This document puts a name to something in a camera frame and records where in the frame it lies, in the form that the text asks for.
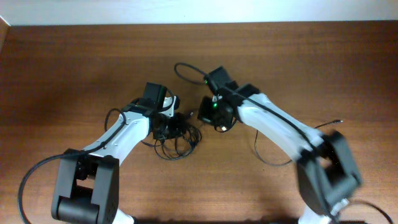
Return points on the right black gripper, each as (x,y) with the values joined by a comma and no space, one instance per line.
(203,114)

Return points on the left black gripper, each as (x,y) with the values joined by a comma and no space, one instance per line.
(178,130)

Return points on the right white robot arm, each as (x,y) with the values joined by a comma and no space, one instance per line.
(326,171)

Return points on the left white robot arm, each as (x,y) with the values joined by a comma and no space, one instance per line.
(87,185)

